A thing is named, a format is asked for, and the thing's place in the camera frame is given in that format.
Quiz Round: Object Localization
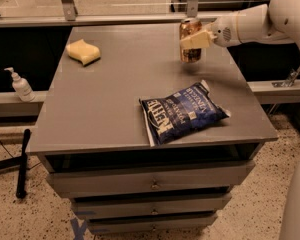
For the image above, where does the bottom grey drawer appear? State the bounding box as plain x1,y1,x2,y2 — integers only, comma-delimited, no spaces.
87,212,217,235

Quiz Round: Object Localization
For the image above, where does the orange soda can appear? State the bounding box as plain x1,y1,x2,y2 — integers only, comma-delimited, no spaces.
179,17,202,63

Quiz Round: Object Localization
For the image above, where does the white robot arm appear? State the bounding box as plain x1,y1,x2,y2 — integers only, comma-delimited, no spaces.
180,0,300,240

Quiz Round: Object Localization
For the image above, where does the grey drawer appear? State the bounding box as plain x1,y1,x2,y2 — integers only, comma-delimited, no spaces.
87,212,217,235
47,160,255,198
71,193,232,219

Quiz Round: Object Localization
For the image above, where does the black stand leg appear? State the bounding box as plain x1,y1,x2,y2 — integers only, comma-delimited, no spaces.
0,129,31,199

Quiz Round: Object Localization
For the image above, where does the white pump bottle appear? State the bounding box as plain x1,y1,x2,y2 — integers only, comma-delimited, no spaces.
5,67,35,102

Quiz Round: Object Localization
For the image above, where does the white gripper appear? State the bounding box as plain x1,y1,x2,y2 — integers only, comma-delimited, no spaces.
180,12,240,49

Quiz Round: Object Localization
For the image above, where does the metal window frame rail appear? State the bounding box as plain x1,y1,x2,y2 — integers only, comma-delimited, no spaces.
0,0,244,28

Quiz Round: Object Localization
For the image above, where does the yellow sponge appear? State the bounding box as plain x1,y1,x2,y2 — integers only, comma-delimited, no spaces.
66,39,101,66

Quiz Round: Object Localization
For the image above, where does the grey drawer cabinet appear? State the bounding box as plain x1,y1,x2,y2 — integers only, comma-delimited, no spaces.
27,24,277,235

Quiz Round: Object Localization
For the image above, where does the middle grey drawer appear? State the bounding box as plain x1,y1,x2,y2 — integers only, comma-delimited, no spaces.
71,193,232,219

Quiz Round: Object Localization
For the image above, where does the top grey drawer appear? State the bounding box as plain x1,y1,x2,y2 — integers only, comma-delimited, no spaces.
47,160,255,198

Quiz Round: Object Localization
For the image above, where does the blue Kettle chip bag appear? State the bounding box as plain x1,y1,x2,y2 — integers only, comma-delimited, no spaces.
139,80,231,147

